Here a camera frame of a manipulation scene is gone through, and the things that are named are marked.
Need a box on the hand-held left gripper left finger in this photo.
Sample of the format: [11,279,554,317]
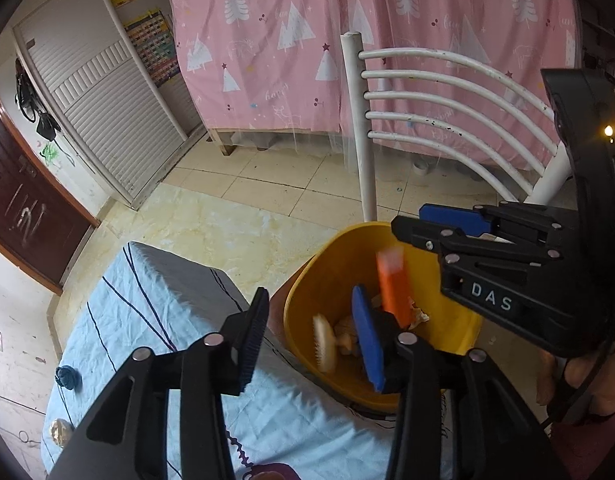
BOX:
[45,286,271,480]

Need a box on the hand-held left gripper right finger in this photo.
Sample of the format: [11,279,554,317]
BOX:
[351,285,571,480]

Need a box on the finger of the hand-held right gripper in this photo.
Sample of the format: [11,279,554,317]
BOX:
[391,215,561,264]
[418,200,576,249]

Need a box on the beige round object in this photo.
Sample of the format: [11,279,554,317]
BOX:
[311,314,351,373]

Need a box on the orange box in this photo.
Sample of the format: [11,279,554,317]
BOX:
[376,247,412,328]

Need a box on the yellow plastic bin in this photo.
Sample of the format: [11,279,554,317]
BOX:
[284,221,484,414]

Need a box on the person's right hand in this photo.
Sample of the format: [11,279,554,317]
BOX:
[535,345,615,418]

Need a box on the crumpled paper wad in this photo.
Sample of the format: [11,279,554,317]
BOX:
[407,297,431,329]

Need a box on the light blue striped tablecloth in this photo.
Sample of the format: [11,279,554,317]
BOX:
[40,241,453,480]

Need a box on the dark red fleece clothing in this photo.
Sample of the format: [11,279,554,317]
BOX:
[547,410,615,480]

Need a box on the blue yarn ball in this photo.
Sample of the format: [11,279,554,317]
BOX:
[55,366,81,391]

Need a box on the pink tree print bed curtain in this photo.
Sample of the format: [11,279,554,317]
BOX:
[160,0,581,171]

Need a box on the beige crumpled bag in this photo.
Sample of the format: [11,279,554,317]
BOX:
[48,419,73,448]

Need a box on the dark brown door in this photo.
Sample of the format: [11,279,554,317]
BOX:
[0,80,101,296]

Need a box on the white louvered wardrobe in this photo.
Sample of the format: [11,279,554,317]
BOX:
[12,0,208,211]

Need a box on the dark hanging bag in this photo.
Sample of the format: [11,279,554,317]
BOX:
[15,57,62,141]

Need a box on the colourful grid wall poster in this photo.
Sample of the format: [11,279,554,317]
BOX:
[122,7,181,88]

